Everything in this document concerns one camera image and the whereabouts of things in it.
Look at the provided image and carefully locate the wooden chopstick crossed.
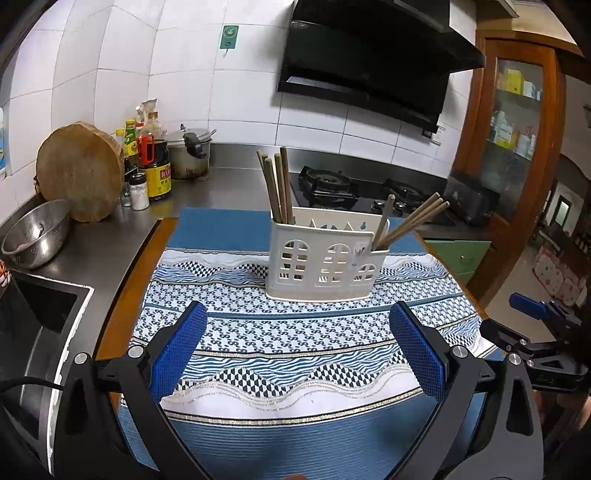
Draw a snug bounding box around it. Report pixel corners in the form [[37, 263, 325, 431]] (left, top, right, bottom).
[[372, 194, 396, 251]]

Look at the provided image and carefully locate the steel kitchen sink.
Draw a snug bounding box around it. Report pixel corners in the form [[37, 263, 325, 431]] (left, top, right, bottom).
[[1, 270, 94, 466]]

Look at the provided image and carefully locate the blue patterned table mat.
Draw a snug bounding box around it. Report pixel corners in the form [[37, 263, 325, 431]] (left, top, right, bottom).
[[131, 208, 500, 479]]

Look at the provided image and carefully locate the green drawer cabinet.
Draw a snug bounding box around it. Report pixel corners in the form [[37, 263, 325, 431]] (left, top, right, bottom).
[[425, 240, 491, 285]]

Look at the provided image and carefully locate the cream house-shaped utensil holder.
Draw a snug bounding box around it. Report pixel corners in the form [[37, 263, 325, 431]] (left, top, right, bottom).
[[266, 207, 388, 302]]

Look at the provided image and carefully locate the black toaster appliance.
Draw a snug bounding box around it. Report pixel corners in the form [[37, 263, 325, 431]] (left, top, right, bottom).
[[443, 171, 500, 227]]

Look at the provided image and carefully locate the small glass shaker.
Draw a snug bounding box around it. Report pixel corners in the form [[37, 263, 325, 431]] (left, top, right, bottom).
[[120, 182, 132, 208]]

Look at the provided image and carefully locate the white seasoning shaker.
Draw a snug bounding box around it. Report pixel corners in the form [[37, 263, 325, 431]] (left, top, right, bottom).
[[128, 171, 149, 211]]

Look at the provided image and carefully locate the steel colander bowl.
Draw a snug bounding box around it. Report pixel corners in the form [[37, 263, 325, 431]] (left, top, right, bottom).
[[1, 199, 70, 270]]

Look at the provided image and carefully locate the black gas stove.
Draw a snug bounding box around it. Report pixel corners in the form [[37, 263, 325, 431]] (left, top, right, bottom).
[[290, 166, 429, 218]]

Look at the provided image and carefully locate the dark soy sauce bottle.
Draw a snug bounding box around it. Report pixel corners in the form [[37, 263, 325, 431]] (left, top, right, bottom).
[[138, 111, 172, 201]]

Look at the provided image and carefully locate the green cap sauce bottle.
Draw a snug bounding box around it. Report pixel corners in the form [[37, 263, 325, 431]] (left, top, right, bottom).
[[123, 119, 139, 172]]

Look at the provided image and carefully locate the steel pressure cooker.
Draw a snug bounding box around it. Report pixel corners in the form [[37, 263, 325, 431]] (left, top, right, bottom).
[[165, 124, 216, 180]]

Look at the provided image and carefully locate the round wooden chopping block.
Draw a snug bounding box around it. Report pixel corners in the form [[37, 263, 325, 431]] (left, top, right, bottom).
[[36, 121, 124, 223]]

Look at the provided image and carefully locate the wooden glass door cabinet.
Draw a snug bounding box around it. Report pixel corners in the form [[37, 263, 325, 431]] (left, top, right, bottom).
[[453, 33, 566, 306]]

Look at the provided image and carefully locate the black range hood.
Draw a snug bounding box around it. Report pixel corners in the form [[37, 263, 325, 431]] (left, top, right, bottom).
[[277, 0, 486, 133]]

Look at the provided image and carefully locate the black cable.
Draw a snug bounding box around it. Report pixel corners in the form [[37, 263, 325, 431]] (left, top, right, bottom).
[[0, 376, 66, 396]]

